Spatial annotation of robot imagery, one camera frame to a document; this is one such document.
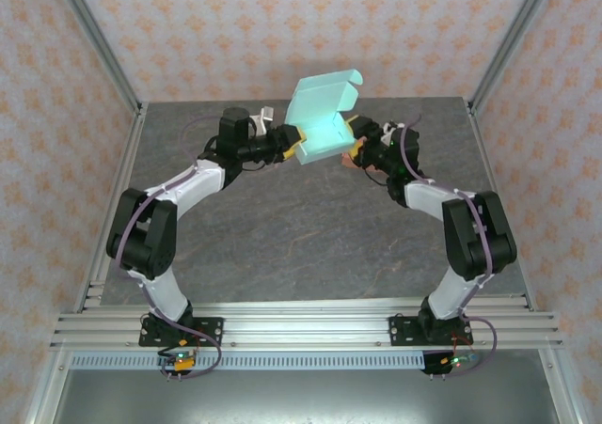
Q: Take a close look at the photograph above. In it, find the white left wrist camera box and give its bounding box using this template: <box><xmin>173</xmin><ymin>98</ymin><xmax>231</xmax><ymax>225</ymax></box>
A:
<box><xmin>248</xmin><ymin>106</ymin><xmax>277</xmax><ymax>136</ymax></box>

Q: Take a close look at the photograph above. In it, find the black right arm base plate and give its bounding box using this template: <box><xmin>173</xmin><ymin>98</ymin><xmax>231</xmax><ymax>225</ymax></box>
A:
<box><xmin>388</xmin><ymin>315</ymin><xmax>472</xmax><ymax>348</ymax></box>

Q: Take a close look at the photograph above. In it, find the aluminium lower frame leg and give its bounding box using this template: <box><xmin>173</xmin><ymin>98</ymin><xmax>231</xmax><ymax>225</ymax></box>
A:
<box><xmin>25</xmin><ymin>348</ymin><xmax>71</xmax><ymax>424</ymax></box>
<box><xmin>538</xmin><ymin>348</ymin><xmax>582</xmax><ymax>424</ymax></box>

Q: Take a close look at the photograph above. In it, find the grey metal sheet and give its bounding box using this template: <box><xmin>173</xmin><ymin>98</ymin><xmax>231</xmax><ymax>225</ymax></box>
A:
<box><xmin>46</xmin><ymin>369</ymin><xmax>565</xmax><ymax>424</ymax></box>

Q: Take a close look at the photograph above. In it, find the aluminium cross rail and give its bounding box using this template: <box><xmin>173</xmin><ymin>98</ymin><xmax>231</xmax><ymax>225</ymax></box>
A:
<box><xmin>49</xmin><ymin>301</ymin><xmax>565</xmax><ymax>350</ymax></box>

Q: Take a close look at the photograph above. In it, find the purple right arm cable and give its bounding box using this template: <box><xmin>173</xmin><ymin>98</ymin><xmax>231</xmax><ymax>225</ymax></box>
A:
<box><xmin>399</xmin><ymin>111</ymin><xmax>499</xmax><ymax>378</ymax></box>

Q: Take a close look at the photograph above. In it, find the aluminium table side rail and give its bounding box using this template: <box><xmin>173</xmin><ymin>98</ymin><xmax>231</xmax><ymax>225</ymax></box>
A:
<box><xmin>72</xmin><ymin>103</ymin><xmax>150</xmax><ymax>312</ymax></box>
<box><xmin>467</xmin><ymin>102</ymin><xmax>537</xmax><ymax>312</ymax></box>

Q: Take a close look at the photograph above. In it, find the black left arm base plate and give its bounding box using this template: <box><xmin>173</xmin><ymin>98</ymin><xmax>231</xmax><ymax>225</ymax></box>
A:
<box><xmin>138</xmin><ymin>317</ymin><xmax>225</xmax><ymax>348</ymax></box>

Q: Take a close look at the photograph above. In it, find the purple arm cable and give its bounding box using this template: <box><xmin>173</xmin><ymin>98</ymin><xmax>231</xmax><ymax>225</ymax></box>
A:
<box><xmin>112</xmin><ymin>116</ymin><xmax>223</xmax><ymax>381</ymax></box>
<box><xmin>399</xmin><ymin>111</ymin><xmax>499</xmax><ymax>378</ymax></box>

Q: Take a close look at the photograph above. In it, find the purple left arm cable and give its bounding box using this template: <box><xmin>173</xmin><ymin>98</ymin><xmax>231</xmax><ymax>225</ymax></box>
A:
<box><xmin>112</xmin><ymin>116</ymin><xmax>223</xmax><ymax>381</ymax></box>

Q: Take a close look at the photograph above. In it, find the light blue paper box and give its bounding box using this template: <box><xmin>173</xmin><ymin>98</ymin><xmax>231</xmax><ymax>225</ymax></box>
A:
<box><xmin>284</xmin><ymin>69</ymin><xmax>364</xmax><ymax>166</ymax></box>

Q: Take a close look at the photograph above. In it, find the aluminium frame post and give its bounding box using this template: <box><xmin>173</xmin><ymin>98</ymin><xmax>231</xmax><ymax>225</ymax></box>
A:
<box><xmin>49</xmin><ymin>0</ymin><xmax>145</xmax><ymax>115</ymax></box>
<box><xmin>467</xmin><ymin>0</ymin><xmax>561</xmax><ymax>115</ymax></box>

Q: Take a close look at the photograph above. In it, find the grey slotted cable duct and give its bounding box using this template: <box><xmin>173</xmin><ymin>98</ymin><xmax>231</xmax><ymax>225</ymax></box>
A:
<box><xmin>69</xmin><ymin>352</ymin><xmax>427</xmax><ymax>371</ymax></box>

